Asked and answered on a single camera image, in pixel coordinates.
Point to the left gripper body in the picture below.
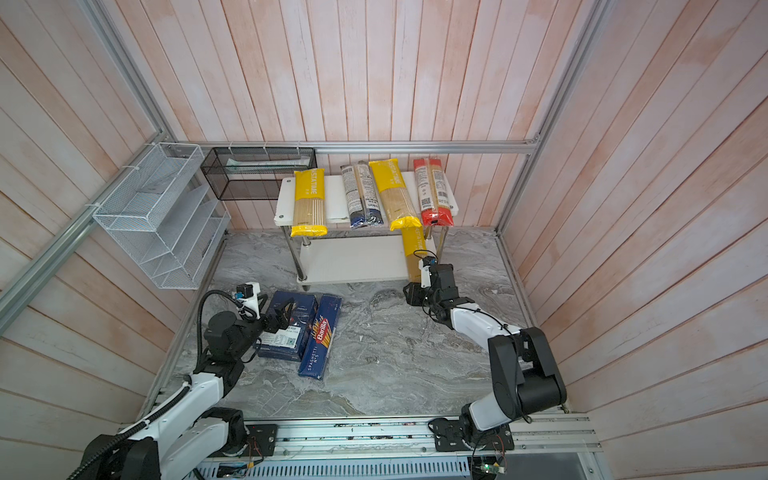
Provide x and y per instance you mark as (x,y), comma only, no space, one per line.
(272,326)

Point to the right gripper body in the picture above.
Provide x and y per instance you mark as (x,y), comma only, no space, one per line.
(423,297)

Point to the blue Barilla pasta box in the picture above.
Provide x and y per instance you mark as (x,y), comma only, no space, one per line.
(289,343)

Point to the blue spaghetti bag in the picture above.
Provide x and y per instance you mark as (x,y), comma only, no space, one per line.
(317,351)

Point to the yellow pasta package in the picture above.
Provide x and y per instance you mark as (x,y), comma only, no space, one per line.
(309,219)
(394,195)
(413,244)

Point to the red spaghetti package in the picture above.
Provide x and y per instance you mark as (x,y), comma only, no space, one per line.
(432,186)

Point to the brown blue spaghetti package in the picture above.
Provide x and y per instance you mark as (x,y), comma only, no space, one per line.
(361,196)

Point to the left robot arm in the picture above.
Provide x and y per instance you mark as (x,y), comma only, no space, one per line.
(175,437)

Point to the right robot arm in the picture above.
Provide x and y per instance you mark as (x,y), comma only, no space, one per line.
(524,374)

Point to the white two-tier shelf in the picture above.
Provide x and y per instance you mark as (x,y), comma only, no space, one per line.
(372,254)

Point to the black mesh basket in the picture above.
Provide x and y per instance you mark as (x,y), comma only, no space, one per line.
(253,173)

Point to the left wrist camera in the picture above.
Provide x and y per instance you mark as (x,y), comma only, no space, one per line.
(247,298)

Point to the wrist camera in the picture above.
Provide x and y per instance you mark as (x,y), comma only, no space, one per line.
(247,298)
(425,264)

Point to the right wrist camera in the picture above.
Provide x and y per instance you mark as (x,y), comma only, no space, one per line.
(425,264)

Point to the white wire mesh rack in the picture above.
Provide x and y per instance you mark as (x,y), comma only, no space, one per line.
(168,226)

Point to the aluminium frame horizontal bar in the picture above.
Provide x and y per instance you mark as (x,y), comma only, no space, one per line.
(386,147)

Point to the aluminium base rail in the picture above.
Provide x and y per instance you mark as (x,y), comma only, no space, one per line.
(392,448)

